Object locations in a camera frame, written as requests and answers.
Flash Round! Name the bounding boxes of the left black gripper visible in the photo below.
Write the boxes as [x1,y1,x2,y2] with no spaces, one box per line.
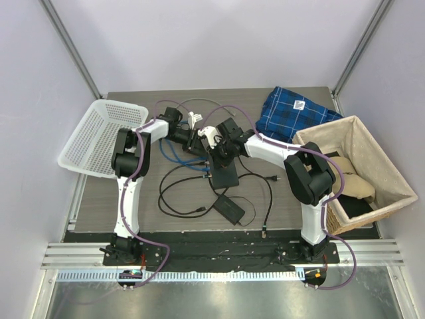
[167,128,209,159]

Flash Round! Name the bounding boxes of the blue ethernet cable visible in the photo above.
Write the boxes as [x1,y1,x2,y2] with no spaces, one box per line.
[159,139,211,177]
[162,141,210,167]

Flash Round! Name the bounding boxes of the black network switch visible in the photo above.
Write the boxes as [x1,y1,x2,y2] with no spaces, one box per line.
[210,160,239,190]

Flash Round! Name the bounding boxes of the grey ethernet cable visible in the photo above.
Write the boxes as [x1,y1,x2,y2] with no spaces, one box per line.
[175,98,238,117]

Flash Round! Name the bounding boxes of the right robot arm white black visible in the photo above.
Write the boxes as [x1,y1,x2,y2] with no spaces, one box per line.
[198,118,336,263]

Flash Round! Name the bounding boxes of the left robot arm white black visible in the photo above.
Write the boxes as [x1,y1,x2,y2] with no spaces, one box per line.
[112,107,207,241]

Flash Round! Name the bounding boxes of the black power adapter brick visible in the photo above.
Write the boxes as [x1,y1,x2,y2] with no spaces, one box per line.
[212,195,245,225]

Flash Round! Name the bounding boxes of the blue plaid cloth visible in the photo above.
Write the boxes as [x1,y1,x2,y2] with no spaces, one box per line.
[256,86,342,143]

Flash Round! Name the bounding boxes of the white perforated plastic basket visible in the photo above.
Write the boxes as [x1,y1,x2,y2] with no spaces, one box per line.
[57,99,149,179]

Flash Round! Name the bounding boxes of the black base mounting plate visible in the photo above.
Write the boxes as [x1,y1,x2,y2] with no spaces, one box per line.
[62,229,379,270]

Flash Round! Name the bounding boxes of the beige cloth in basket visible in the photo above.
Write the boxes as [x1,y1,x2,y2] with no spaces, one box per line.
[331,156,375,203]

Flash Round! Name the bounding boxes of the wicker basket with beige liner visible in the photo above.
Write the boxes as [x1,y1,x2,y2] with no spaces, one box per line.
[293,116,418,235]

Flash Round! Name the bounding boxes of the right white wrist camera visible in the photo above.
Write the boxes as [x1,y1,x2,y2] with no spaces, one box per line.
[197,126,222,150]

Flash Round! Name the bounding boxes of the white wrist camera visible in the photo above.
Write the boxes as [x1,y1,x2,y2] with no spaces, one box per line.
[187,112,203,130]
[197,126,222,150]

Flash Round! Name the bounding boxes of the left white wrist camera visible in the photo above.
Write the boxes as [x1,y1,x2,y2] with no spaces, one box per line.
[187,112,203,130]

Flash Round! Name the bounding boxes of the black power cord with plug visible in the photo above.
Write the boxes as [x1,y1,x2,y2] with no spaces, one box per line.
[209,156,282,237]

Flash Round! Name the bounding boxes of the black ethernet cable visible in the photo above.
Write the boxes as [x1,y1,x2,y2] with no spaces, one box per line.
[157,160,213,217]

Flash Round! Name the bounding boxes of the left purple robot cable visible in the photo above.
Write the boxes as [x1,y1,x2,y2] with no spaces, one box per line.
[119,100,171,288]

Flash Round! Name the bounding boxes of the aluminium frame rail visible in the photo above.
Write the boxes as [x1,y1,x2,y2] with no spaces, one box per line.
[41,240,404,282]

